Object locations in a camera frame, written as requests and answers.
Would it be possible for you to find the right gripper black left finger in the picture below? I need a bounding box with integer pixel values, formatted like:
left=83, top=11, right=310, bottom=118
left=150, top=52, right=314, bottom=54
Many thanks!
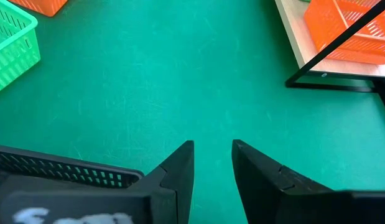
left=0, top=139, right=195, bottom=224

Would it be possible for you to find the green table mat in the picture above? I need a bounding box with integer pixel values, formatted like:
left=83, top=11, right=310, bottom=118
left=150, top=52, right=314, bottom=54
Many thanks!
left=0, top=0, right=385, bottom=224

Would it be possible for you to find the wooden shelf board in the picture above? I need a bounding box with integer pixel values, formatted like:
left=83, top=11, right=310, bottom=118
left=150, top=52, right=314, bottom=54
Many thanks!
left=274, top=0, right=385, bottom=78

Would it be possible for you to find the orange plastic basket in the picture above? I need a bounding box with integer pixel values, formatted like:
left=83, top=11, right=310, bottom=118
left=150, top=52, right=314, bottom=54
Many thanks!
left=304, top=0, right=385, bottom=65
left=7, top=0, right=68, bottom=17

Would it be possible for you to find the green plastic basket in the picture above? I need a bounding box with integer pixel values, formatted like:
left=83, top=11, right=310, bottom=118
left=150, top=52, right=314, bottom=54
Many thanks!
left=0, top=0, right=41, bottom=96

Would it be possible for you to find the black metal shelf frame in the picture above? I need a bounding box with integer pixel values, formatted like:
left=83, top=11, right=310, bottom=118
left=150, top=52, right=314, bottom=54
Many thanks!
left=284, top=0, right=385, bottom=118

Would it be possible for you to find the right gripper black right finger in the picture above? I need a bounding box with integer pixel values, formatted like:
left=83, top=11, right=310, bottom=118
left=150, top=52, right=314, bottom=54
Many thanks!
left=231, top=139, right=385, bottom=224

